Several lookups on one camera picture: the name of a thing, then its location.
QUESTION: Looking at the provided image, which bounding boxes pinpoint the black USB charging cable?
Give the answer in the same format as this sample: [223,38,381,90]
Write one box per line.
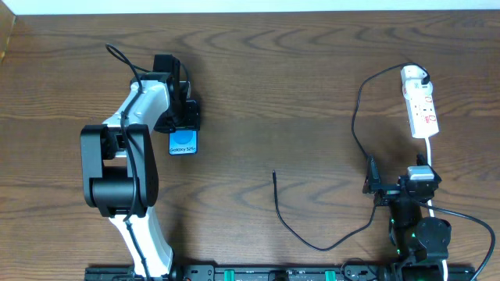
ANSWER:
[272,62,431,252]

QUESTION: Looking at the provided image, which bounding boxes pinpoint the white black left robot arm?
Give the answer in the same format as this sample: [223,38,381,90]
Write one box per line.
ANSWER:
[80,55,201,280]

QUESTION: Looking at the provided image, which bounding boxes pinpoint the white USB charger adapter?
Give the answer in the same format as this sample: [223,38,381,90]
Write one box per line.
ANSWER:
[400,65,434,100]

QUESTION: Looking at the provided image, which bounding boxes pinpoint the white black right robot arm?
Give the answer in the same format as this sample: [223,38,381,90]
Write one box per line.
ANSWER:
[362,155,452,280]

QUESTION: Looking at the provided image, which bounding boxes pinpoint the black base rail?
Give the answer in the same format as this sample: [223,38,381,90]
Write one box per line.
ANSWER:
[84,264,474,281]

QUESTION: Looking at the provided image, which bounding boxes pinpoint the white power strip cord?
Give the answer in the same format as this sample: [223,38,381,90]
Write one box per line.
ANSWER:
[424,136,449,281]

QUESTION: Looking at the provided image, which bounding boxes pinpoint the white power strip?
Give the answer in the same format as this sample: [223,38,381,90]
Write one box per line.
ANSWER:
[403,84,439,139]

